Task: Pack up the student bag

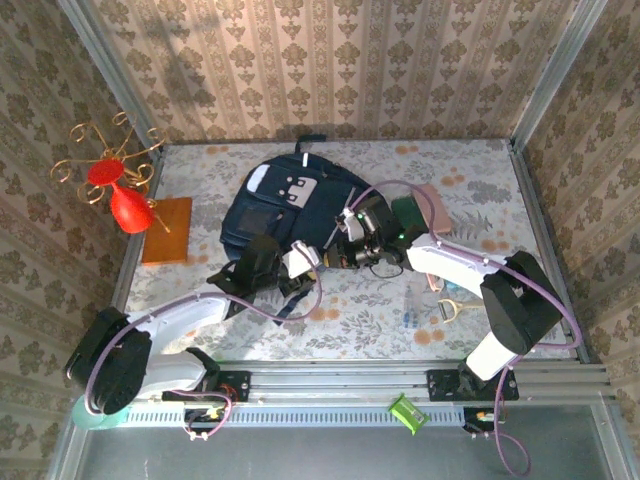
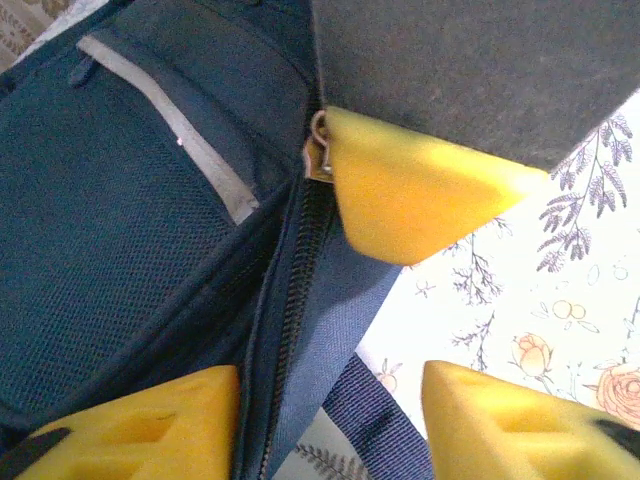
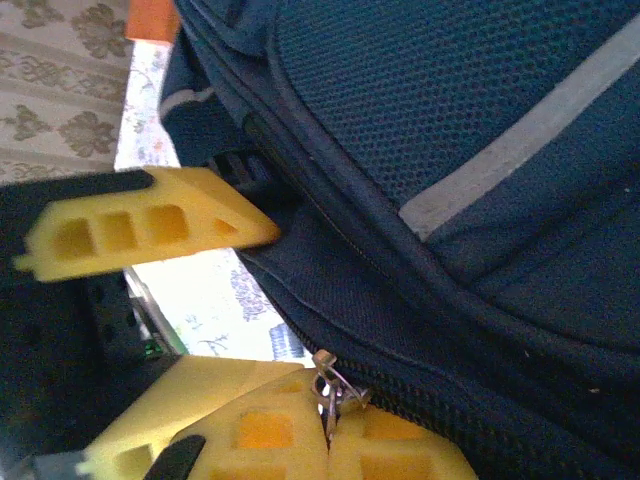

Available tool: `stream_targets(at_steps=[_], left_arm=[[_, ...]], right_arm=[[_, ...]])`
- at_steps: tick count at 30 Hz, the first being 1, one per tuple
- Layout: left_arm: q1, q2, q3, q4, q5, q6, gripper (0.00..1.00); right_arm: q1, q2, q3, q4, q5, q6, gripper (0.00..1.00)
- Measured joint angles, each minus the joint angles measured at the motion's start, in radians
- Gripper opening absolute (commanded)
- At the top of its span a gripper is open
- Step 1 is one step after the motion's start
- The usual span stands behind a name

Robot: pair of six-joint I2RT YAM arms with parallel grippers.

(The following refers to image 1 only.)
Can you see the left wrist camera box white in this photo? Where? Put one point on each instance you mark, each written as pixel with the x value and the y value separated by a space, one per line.
pixel 302 257

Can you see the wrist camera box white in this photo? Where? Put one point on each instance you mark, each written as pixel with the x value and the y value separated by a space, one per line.
pixel 352 227
pixel 302 257

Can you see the orange wooden board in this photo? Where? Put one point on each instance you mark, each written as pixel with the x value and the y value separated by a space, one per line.
pixel 167 245

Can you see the cream Y-shaped peeler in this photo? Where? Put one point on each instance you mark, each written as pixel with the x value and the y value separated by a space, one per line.
pixel 452 312

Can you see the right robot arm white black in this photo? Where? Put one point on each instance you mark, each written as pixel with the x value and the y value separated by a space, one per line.
pixel 450 255

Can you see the navy blue backpack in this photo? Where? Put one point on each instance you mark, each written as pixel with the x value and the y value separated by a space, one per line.
pixel 270 200

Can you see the green pencil case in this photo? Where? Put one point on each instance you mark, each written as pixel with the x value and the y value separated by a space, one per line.
pixel 407 210

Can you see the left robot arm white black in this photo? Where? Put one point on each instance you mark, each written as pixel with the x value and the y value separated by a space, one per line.
pixel 175 315

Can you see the aluminium frame post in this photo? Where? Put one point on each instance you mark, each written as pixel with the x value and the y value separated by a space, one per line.
pixel 114 75
pixel 556 75

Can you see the green packet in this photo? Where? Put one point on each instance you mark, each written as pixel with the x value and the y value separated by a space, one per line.
pixel 409 414

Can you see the pink pencil case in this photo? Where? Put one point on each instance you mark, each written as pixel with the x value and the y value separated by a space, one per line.
pixel 436 205

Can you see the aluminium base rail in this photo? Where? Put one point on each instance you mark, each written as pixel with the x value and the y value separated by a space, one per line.
pixel 340 380

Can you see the teal green cup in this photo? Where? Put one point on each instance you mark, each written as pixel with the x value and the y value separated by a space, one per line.
pixel 100 423

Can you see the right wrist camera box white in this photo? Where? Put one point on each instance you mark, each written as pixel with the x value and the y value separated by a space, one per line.
pixel 352 227

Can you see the red plastic goblet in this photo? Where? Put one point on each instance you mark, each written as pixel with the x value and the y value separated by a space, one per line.
pixel 130 212

